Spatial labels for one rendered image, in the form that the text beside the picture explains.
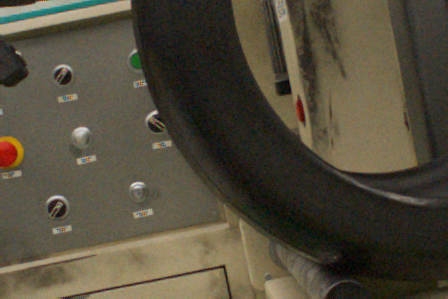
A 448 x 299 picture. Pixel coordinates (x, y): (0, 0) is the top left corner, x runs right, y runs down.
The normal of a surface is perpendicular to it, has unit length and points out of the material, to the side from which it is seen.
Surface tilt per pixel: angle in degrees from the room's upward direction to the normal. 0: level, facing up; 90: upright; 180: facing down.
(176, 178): 90
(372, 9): 90
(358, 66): 90
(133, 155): 90
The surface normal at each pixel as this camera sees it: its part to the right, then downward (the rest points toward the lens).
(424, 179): 0.03, -0.14
